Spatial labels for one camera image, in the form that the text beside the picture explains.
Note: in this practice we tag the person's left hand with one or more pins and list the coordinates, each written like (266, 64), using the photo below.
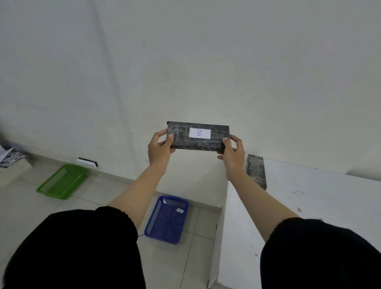
(157, 153)

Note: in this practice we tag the person's right hand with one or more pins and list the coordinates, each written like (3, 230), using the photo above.
(235, 160)

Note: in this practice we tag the blue plastic basket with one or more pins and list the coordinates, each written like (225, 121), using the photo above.
(166, 223)

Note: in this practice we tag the green plastic basket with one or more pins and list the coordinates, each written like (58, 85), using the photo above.
(67, 183)

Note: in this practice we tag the person's left forearm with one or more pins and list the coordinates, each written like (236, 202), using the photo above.
(140, 193)

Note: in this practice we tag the person's right forearm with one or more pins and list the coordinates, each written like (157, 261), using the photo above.
(259, 202)

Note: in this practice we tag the white paper label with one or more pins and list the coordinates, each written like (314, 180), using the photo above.
(179, 210)

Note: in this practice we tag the white power strip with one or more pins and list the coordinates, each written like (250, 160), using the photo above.
(86, 162)

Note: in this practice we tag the black left sleeve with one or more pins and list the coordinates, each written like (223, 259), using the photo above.
(74, 250)

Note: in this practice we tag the black sleeve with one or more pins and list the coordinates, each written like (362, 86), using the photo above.
(321, 256)
(74, 250)

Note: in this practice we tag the black right sleeve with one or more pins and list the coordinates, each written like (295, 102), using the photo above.
(321, 256)

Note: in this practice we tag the cardboard box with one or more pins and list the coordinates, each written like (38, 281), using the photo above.
(13, 174)

